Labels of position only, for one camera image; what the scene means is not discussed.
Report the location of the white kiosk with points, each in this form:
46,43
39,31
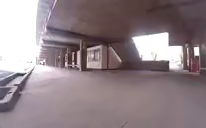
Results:
96,56

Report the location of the grey concrete pavement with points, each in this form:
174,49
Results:
104,100

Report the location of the concrete building on columns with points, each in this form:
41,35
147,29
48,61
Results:
107,16

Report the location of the red object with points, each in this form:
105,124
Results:
195,65

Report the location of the concrete kerb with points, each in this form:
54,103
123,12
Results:
4,100

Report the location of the low concrete wall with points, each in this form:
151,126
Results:
154,65

